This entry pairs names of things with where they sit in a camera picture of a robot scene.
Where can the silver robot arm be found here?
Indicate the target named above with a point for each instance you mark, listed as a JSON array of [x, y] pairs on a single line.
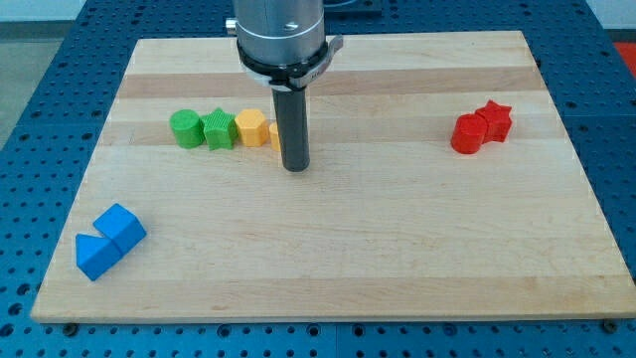
[[283, 46]]

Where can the yellow block behind rod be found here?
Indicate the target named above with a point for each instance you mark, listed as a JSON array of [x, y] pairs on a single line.
[[274, 137]]

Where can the red cylinder block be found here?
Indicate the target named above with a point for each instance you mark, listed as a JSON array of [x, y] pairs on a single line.
[[469, 133]]

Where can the green cylinder block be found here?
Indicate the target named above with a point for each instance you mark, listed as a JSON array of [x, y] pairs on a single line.
[[187, 128]]

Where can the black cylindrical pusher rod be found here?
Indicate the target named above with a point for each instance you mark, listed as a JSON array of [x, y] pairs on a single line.
[[291, 117]]

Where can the blue triangle block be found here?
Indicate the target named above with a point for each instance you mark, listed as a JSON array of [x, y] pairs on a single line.
[[96, 255]]

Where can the green star block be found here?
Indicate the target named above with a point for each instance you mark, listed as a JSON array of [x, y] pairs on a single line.
[[220, 129]]

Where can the red star block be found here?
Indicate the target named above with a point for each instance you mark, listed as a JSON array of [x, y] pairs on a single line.
[[498, 118]]

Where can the black clamp ring mount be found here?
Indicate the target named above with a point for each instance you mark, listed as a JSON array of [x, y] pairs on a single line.
[[291, 77]]

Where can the yellow hexagon block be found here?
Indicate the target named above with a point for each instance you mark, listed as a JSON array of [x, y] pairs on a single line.
[[252, 127]]

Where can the wooden board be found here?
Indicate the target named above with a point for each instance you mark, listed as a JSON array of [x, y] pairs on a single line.
[[387, 223]]

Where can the blue cube block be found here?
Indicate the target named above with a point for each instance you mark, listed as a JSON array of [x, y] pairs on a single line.
[[120, 226]]

